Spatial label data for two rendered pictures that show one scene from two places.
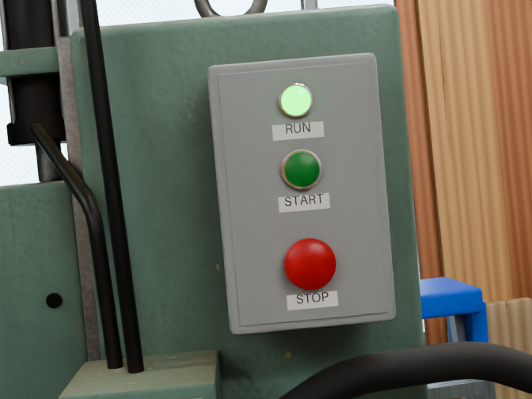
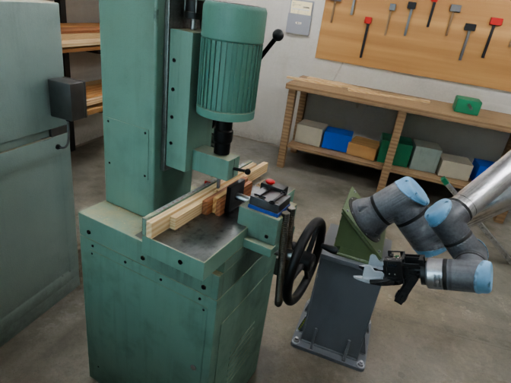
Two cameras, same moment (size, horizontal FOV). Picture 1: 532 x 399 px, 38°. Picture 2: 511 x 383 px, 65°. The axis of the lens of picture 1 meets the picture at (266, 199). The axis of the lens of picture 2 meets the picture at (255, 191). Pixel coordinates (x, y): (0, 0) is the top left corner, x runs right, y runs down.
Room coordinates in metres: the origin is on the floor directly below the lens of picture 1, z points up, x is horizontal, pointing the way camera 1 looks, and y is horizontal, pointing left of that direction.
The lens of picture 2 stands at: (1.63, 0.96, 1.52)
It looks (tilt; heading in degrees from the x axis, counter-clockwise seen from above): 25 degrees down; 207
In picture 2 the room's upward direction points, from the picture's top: 8 degrees clockwise
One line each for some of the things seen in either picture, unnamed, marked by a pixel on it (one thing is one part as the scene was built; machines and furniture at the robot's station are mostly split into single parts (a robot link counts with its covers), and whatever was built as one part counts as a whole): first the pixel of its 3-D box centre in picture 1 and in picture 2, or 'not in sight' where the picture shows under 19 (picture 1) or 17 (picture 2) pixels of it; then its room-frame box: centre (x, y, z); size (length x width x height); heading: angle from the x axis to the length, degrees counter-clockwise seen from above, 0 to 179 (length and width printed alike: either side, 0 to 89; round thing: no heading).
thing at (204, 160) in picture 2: not in sight; (215, 164); (0.61, 0.28, 1.03); 0.14 x 0.07 x 0.09; 92
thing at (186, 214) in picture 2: not in sight; (226, 190); (0.56, 0.30, 0.92); 0.59 x 0.02 x 0.04; 2
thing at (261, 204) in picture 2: not in sight; (271, 196); (0.61, 0.50, 0.99); 0.13 x 0.11 x 0.06; 2
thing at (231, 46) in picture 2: not in sight; (230, 62); (0.62, 0.30, 1.35); 0.18 x 0.18 x 0.31
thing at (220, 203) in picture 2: not in sight; (234, 197); (0.59, 0.36, 0.93); 0.21 x 0.02 x 0.05; 2
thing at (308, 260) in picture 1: (309, 264); not in sight; (0.45, -0.02, 1.36); 0.03 x 0.01 x 0.03; 92
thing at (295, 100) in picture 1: (295, 100); not in sight; (0.45, -0.02, 1.46); 0.02 x 0.01 x 0.02; 92
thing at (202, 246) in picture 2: not in sight; (242, 220); (0.62, 0.41, 0.87); 0.61 x 0.30 x 0.06; 2
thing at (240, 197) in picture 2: not in sight; (242, 197); (0.62, 0.40, 0.95); 0.09 x 0.07 x 0.09; 2
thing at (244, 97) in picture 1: (299, 192); not in sight; (0.49, -0.02, 1.40); 0.10 x 0.06 x 0.16; 92
